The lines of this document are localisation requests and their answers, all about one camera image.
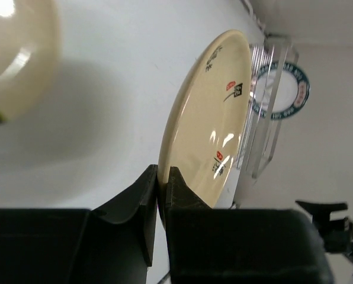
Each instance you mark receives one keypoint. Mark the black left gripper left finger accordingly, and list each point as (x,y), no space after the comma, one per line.
(110,244)

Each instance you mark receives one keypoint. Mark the wire dish rack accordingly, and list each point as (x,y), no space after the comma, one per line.
(260,133)

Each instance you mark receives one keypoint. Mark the white plate green rim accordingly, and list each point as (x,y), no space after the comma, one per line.
(292,94)

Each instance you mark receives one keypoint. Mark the cream plate with calligraphy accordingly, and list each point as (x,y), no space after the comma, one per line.
(205,125)

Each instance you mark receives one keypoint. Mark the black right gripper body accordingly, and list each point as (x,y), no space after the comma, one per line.
(337,234)

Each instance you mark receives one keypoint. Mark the cream plate with black spot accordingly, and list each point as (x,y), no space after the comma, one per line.
(29,53)

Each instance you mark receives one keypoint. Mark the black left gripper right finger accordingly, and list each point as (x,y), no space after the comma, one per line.
(208,245)

